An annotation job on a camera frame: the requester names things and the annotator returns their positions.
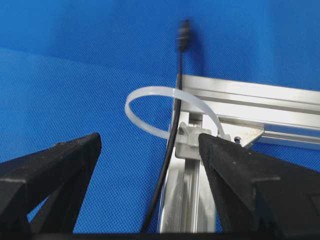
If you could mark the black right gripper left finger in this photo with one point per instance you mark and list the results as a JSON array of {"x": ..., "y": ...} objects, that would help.
[{"x": 43, "y": 192}]

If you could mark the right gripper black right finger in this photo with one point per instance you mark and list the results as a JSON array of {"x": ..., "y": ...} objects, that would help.
[{"x": 259, "y": 195}]

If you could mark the aluminium extrusion frame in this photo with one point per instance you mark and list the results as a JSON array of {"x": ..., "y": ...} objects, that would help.
[{"x": 249, "y": 113}]

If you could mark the white zip tie mount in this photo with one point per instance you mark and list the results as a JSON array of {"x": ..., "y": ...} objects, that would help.
[{"x": 187, "y": 140}]

